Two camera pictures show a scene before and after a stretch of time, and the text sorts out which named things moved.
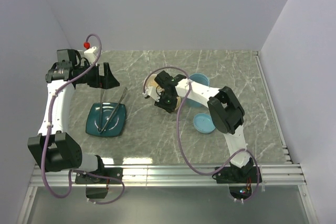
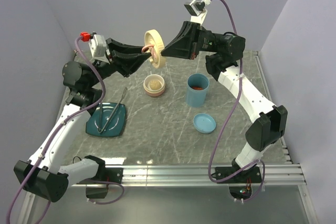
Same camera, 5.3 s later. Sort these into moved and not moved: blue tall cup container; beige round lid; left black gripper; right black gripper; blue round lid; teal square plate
Moved: right black gripper; left black gripper; beige round lid
Not moved: teal square plate; blue round lid; blue tall cup container
